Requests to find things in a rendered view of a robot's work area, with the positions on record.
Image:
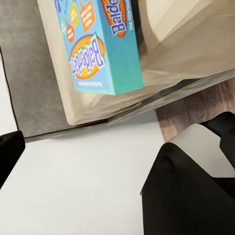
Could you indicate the bed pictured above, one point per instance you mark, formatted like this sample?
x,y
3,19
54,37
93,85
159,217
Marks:
x,y
184,46

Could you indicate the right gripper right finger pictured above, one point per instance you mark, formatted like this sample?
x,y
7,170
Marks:
x,y
227,146

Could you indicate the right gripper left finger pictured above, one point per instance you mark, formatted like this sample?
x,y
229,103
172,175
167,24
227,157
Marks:
x,y
12,145

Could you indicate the board game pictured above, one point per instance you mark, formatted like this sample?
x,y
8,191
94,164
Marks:
x,y
100,41

